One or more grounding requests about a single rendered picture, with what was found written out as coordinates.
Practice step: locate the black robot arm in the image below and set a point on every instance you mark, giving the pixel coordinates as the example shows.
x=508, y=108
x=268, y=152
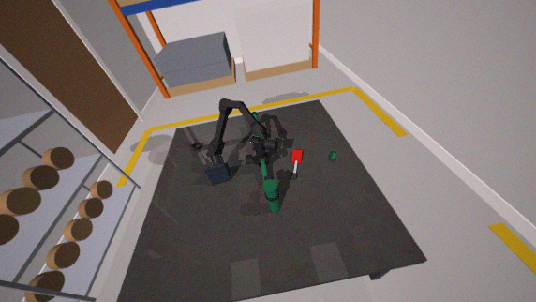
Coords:
x=216, y=145

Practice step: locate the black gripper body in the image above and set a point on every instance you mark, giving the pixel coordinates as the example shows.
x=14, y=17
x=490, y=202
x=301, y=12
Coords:
x=261, y=154

